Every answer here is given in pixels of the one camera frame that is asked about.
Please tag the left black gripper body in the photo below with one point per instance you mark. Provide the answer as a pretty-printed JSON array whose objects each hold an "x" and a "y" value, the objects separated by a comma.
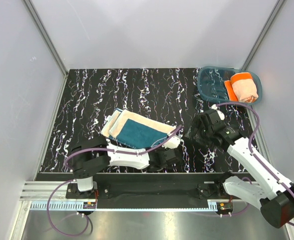
[{"x": 161, "y": 149}]

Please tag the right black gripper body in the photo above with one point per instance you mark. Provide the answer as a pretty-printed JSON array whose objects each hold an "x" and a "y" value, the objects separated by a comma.
[{"x": 202, "y": 134}]

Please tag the teal Doraemon towel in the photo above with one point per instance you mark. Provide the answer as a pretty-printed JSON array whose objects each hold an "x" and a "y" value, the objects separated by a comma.
[{"x": 135, "y": 131}]

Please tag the orange Doraemon towel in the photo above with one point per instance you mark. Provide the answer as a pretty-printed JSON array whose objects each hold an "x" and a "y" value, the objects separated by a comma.
[{"x": 241, "y": 88}]

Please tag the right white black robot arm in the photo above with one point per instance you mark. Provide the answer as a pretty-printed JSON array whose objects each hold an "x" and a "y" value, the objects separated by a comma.
[{"x": 277, "y": 211}]

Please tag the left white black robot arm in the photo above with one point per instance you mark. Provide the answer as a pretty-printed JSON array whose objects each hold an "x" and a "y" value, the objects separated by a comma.
[{"x": 93, "y": 156}]

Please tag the blue transparent plastic tray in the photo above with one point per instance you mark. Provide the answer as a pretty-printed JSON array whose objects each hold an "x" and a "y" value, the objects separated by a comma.
[{"x": 211, "y": 84}]

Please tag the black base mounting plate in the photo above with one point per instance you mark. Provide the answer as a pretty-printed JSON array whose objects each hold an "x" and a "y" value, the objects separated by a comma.
[{"x": 192, "y": 205}]

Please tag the aluminium rail frame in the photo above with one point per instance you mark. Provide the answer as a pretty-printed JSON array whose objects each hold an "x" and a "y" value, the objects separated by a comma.
[{"x": 36, "y": 190}]

